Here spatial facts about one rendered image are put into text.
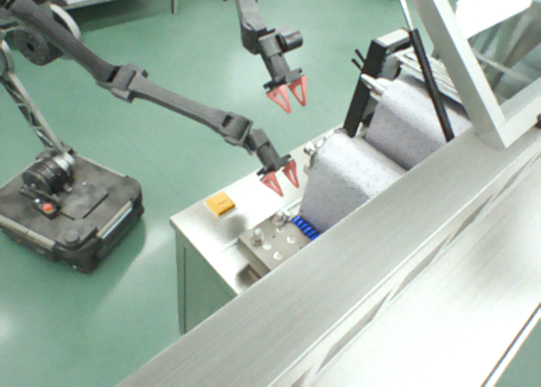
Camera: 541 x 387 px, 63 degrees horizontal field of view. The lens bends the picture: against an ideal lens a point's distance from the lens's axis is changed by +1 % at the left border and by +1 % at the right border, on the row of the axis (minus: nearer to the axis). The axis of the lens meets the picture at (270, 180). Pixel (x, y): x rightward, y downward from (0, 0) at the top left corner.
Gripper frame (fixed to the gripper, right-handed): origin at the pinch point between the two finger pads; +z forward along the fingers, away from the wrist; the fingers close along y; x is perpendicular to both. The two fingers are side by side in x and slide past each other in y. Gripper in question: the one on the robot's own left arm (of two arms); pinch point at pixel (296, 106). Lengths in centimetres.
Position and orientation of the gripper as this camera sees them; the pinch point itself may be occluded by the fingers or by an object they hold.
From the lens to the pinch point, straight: 121.7
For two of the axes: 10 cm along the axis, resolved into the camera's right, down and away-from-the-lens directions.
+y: -7.2, 4.2, -5.5
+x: 5.5, -1.5, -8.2
